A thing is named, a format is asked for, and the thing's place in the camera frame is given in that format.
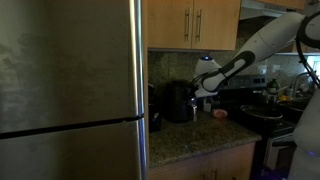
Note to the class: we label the pink soda can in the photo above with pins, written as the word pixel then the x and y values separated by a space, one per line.
pixel 219 113

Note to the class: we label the dark glass bottle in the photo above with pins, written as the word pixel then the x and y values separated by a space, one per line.
pixel 273 86

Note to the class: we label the stainless steel refrigerator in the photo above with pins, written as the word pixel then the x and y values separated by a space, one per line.
pixel 71 90

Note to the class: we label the range hood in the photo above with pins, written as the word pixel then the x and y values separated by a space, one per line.
pixel 270 8

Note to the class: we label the wooden cabinet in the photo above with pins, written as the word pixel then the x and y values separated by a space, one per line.
pixel 229 164
pixel 192 24

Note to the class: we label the black frying pan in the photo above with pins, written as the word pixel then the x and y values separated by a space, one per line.
pixel 260 111

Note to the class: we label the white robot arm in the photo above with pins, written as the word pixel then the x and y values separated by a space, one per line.
pixel 288 28

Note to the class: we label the wooden lower cabinet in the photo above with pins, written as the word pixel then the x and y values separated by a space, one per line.
pixel 229 164

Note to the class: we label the yellow object by sink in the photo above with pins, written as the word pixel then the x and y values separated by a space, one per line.
pixel 282 98

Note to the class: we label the kitchen faucet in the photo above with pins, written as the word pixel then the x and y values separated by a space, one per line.
pixel 301 84

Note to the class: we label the black stove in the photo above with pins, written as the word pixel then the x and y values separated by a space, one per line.
pixel 273 153

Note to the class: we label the wooden upper cabinet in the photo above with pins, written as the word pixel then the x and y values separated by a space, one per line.
pixel 192 24

